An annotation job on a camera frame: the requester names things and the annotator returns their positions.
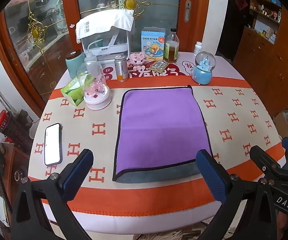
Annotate blue duck print box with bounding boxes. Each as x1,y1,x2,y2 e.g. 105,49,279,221
141,27,166,61

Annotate clear plastic bottle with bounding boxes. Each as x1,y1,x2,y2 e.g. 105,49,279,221
84,50,98,65

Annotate green tissue box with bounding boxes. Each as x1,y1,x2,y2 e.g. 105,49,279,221
60,76,86,106

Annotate pink block toy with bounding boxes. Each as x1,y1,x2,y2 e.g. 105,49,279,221
129,52,147,67

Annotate wooden shelf cabinet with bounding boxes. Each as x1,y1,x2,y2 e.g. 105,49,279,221
232,0,288,119

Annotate purple towel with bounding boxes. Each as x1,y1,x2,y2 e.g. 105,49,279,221
112,85,213,184

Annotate amber liquid glass bottle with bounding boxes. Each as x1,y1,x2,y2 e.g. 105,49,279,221
164,28,180,64

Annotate pill blister pack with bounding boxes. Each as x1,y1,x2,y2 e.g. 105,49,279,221
149,60,170,73

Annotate smartphone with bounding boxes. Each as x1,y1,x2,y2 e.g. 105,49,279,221
44,123,64,166

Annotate white countertop appliance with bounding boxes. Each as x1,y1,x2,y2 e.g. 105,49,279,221
80,26,131,62

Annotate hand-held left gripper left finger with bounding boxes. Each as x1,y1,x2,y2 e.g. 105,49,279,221
10,149,94,240

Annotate blue snow globe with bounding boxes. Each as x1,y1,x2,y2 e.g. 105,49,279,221
191,51,216,85

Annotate dark container with red lid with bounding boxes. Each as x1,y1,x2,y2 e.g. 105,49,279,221
0,110,34,153

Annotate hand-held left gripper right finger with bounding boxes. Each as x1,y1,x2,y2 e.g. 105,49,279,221
196,149,277,240

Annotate white pill bottle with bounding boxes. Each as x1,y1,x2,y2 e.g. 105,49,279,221
193,41,203,57

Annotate silver door handle plate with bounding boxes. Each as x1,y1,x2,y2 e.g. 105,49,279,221
184,0,193,23

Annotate wooden side cabinet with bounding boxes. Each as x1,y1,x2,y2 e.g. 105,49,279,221
0,142,31,207

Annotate cardboard box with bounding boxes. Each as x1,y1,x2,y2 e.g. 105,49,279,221
272,109,288,138

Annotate silver can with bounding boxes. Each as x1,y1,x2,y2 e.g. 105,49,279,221
114,55,129,82

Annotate white cloth cover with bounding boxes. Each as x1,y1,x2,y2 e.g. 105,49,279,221
75,9,135,44

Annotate glass dome with pink flowers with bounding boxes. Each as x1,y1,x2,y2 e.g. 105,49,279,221
76,60,113,111

